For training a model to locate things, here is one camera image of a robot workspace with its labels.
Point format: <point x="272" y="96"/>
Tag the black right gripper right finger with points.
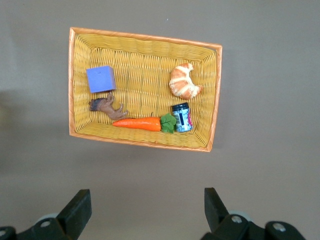
<point x="222" y="225"/>

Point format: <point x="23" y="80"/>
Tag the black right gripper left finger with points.
<point x="65" y="222"/>

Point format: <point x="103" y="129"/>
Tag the small blue printed can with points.
<point x="183" y="118"/>

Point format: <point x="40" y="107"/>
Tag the brown toy lion figure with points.
<point x="107" y="107"/>

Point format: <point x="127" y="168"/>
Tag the orange toy carrot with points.
<point x="140" y="124"/>

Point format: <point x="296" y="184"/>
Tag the purple foam cube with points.
<point x="101" y="79"/>

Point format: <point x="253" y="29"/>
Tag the toy croissant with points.
<point x="181" y="82"/>

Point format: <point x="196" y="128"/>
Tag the orange wicker basket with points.
<point x="145" y="75"/>

